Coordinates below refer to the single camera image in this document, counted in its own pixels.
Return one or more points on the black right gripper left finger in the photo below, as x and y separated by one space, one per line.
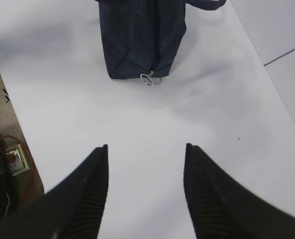
72 210

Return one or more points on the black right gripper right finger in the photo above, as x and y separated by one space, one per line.
221 208

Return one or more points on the floor power outlet box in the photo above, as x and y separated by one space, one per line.
19 161

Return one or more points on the navy blue lunch bag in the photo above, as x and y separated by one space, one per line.
140 38

